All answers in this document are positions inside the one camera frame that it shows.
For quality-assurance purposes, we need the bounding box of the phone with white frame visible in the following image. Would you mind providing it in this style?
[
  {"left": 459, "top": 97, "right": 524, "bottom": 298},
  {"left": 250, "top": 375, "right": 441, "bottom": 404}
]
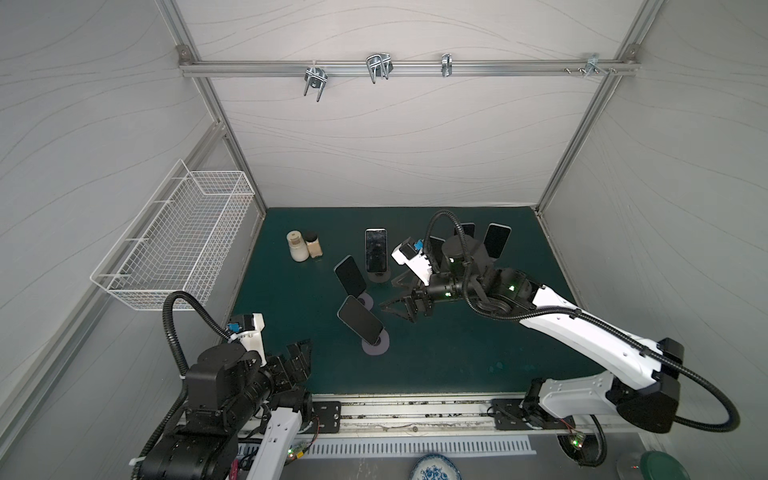
[{"left": 483, "top": 223, "right": 511, "bottom": 260}]

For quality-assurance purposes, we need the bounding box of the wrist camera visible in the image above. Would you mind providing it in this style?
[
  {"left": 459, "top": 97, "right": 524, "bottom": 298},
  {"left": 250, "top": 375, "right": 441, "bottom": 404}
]
[
  {"left": 226, "top": 313, "right": 267, "bottom": 366},
  {"left": 391, "top": 238, "right": 433, "bottom": 286}
]

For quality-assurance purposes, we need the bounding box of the phone with cracked screen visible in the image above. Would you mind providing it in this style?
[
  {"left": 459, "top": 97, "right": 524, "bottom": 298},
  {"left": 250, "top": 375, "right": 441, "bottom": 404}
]
[{"left": 365, "top": 228, "right": 388, "bottom": 274}]

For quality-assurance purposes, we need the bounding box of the small brown bottle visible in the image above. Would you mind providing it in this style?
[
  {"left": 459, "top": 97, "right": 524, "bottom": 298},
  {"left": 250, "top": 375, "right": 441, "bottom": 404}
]
[{"left": 304, "top": 232, "right": 323, "bottom": 258}]

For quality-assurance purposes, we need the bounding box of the phone with light green frame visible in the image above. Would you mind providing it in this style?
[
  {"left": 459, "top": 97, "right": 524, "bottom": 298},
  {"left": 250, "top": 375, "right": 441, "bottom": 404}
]
[{"left": 337, "top": 295, "right": 384, "bottom": 343}]

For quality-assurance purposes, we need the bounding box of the green round lid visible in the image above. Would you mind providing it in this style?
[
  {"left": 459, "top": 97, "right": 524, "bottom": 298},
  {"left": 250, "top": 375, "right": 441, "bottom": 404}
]
[{"left": 638, "top": 451, "right": 691, "bottom": 480}]

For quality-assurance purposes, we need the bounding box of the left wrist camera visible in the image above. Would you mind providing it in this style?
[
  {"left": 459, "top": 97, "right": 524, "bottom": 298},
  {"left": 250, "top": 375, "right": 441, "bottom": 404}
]
[{"left": 226, "top": 313, "right": 267, "bottom": 366}]

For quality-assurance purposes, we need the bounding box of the phone on middle purple stand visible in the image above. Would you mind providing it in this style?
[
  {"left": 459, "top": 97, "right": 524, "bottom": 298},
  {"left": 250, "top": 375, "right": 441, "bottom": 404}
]
[{"left": 333, "top": 255, "right": 367, "bottom": 298}]

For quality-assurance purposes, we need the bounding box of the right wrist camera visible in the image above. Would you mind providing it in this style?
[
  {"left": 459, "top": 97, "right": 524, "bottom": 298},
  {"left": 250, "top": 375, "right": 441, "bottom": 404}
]
[{"left": 391, "top": 238, "right": 433, "bottom": 286}]

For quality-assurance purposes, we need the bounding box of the cream plastic bottle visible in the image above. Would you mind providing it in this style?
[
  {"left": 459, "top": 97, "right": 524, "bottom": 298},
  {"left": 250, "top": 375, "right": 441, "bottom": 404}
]
[{"left": 286, "top": 230, "right": 310, "bottom": 263}]

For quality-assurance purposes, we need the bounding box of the purple round stand front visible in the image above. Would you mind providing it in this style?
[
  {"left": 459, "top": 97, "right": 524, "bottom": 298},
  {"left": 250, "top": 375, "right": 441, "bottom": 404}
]
[{"left": 361, "top": 329, "right": 390, "bottom": 356}]

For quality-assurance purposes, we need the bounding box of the blue white plate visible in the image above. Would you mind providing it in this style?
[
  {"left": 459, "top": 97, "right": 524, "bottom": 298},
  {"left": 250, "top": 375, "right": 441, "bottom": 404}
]
[{"left": 409, "top": 454, "right": 462, "bottom": 480}]

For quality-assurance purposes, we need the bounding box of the purple round stand middle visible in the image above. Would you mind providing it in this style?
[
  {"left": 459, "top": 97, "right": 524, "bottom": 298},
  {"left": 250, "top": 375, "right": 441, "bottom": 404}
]
[{"left": 357, "top": 292, "right": 375, "bottom": 311}]

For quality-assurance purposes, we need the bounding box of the black folding phone stand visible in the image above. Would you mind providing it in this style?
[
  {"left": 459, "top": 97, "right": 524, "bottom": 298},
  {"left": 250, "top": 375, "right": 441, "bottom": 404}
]
[{"left": 391, "top": 270, "right": 421, "bottom": 291}]

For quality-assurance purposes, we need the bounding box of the grey round stand back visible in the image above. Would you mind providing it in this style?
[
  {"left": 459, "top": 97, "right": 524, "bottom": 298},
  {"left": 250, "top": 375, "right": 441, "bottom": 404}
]
[{"left": 367, "top": 268, "right": 391, "bottom": 284}]

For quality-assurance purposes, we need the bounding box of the phone with dark frame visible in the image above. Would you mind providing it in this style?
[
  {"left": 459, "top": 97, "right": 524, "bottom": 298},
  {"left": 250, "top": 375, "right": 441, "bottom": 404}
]
[{"left": 428, "top": 235, "right": 445, "bottom": 272}]

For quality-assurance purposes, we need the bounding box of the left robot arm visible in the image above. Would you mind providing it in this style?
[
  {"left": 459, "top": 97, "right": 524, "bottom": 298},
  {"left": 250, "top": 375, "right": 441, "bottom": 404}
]
[{"left": 132, "top": 339, "right": 313, "bottom": 479}]

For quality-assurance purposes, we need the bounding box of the purple round stand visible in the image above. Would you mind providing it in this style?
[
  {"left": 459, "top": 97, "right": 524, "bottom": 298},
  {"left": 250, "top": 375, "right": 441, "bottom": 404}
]
[
  {"left": 361, "top": 329, "right": 390, "bottom": 356},
  {"left": 357, "top": 292, "right": 375, "bottom": 311}
]

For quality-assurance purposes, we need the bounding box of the white wire basket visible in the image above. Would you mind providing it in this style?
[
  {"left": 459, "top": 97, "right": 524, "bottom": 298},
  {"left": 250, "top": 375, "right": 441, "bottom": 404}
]
[{"left": 90, "top": 160, "right": 254, "bottom": 312}]

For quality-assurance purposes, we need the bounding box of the phone with purple frame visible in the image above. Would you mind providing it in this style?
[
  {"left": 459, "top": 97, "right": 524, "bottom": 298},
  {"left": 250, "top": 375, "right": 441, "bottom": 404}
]
[{"left": 461, "top": 222, "right": 476, "bottom": 238}]

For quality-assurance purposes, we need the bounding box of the metal top crossbar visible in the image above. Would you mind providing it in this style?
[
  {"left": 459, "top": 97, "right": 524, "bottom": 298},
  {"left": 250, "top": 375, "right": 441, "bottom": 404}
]
[{"left": 179, "top": 53, "right": 641, "bottom": 79}]

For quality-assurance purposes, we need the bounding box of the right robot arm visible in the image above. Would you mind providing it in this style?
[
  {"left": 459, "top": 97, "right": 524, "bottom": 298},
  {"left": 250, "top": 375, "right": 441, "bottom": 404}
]
[{"left": 391, "top": 236, "right": 683, "bottom": 433}]

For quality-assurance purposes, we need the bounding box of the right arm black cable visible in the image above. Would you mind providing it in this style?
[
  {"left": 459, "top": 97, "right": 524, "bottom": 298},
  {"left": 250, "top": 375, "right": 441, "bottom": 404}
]
[{"left": 423, "top": 209, "right": 742, "bottom": 433}]

